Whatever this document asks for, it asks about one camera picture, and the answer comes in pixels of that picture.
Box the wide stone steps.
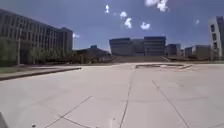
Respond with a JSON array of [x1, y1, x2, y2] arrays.
[[110, 55, 172, 64]]

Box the grass strip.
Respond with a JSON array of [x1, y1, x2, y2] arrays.
[[0, 65, 38, 75]]

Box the low dark building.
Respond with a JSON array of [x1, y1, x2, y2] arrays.
[[74, 44, 113, 64]]

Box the low stone basin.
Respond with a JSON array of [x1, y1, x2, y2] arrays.
[[134, 63, 194, 71]]

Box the small grey building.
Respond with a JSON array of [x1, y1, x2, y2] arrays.
[[165, 43, 182, 57]]

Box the white building with window rows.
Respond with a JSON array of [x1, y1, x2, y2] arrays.
[[208, 15, 224, 62]]

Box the dark kerb strip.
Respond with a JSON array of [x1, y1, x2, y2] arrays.
[[0, 66, 83, 82]]

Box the pale paved plaza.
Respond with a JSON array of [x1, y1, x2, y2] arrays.
[[0, 62, 224, 128]]

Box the dark glass building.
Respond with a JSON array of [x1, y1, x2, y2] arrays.
[[108, 35, 167, 57]]

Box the row of trees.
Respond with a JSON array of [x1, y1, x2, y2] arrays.
[[0, 35, 84, 67]]

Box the large grey building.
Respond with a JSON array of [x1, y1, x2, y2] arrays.
[[0, 8, 74, 54]]

